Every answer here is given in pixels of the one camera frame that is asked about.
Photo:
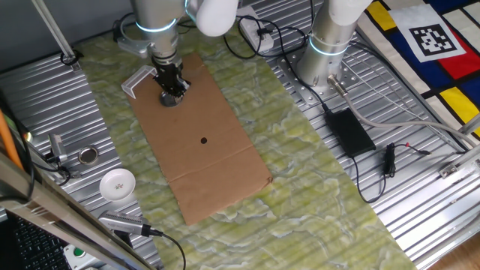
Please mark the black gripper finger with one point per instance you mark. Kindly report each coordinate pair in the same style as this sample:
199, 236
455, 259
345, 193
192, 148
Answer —
168, 92
182, 88

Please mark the black power adapter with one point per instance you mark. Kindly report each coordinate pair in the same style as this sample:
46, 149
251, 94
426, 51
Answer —
350, 133

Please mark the coloured block pattern board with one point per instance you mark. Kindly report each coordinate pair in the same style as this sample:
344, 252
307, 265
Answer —
457, 67

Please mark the white fiducial tag sheet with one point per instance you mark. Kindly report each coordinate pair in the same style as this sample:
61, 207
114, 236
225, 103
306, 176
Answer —
431, 33

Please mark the brown cardboard sheet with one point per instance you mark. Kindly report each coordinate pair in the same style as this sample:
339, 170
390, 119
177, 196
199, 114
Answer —
195, 168

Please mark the white angled bracket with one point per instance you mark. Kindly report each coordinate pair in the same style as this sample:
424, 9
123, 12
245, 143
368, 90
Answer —
135, 80

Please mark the white ceramic flower dish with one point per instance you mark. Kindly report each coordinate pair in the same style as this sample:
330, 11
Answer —
117, 184

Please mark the silver ribbed device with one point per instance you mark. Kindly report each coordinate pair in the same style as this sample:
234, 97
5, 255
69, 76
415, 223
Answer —
120, 223

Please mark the orange pole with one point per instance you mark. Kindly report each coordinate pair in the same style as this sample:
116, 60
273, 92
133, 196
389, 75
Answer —
7, 138

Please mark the grey green button box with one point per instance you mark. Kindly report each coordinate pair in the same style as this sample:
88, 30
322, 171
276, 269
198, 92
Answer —
80, 257

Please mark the white power strip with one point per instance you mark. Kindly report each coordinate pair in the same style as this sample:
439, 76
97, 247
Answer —
249, 22

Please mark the small round steel dish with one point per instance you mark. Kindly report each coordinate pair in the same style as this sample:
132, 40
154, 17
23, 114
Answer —
168, 103
88, 155

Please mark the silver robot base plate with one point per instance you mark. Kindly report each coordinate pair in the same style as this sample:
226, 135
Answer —
300, 90

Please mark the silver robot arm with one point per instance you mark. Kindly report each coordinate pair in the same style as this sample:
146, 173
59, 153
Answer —
333, 41

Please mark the black keyboard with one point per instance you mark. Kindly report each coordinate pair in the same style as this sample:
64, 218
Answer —
33, 247

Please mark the green marble pattern mat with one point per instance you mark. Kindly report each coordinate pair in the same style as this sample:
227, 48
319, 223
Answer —
281, 168

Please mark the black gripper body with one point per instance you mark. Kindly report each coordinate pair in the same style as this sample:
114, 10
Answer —
168, 71

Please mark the grey metal rod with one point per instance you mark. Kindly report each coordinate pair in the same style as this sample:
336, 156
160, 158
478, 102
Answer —
52, 30

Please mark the aluminium frame bar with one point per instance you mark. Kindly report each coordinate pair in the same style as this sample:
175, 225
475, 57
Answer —
56, 213

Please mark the aluminium profile rail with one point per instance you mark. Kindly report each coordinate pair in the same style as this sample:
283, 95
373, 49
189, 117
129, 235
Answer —
461, 161

